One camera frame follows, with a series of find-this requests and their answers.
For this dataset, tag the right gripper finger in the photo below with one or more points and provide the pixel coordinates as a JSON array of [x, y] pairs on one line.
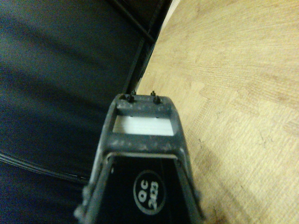
[[142, 142]]

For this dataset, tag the black curtain stand pole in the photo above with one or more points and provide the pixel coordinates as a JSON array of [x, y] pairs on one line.
[[46, 170]]

